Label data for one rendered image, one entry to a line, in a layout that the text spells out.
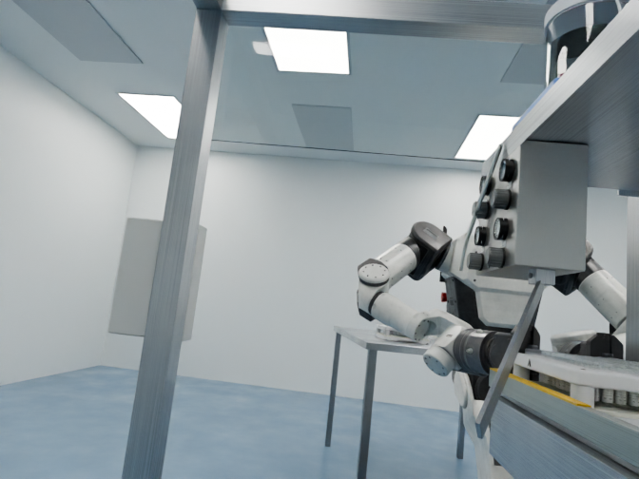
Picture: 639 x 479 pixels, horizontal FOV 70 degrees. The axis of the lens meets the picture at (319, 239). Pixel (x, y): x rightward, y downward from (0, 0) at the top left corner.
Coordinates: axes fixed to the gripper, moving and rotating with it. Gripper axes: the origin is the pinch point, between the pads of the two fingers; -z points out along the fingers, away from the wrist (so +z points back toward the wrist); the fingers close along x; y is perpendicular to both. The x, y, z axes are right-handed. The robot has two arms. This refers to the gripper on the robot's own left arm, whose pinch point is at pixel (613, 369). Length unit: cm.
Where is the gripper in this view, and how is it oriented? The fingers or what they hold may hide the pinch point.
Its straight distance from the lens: 99.1
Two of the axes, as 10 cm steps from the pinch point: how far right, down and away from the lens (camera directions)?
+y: -9.7, -0.7, 2.2
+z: 2.0, 1.7, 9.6
